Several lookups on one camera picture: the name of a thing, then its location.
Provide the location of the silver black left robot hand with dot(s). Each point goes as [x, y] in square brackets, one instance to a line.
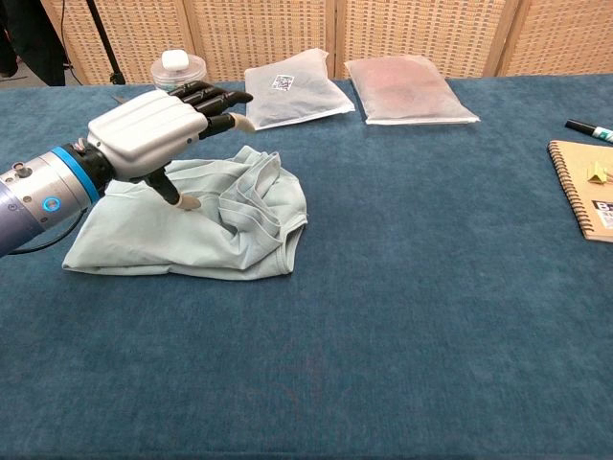
[143, 129]

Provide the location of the light green t-shirt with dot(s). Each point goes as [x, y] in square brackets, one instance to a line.
[143, 235]

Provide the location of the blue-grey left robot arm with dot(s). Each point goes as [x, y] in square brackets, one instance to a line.
[33, 206]

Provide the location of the clear plastic clip jar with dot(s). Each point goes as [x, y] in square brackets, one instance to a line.
[194, 73]

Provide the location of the white earbuds case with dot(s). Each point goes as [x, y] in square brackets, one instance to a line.
[174, 60]

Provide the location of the black tripod stand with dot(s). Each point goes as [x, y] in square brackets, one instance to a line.
[103, 43]

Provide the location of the person in black clothes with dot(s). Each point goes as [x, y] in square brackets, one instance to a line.
[33, 43]

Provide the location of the frosted bag with dark garment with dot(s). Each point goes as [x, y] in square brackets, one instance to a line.
[297, 100]

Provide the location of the woven rattan folding screen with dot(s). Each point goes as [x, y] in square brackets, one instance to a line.
[268, 33]

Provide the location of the frosted bag with red garment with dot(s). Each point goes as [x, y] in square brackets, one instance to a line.
[407, 91]

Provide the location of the teal blue table mat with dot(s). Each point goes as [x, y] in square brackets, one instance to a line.
[383, 311]

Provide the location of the black white marker pen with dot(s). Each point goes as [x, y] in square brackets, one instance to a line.
[589, 129]

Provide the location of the kraft spiral notebook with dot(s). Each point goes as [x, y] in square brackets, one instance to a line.
[584, 206]

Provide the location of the gold binder clip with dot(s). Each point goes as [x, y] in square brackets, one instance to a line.
[597, 175]

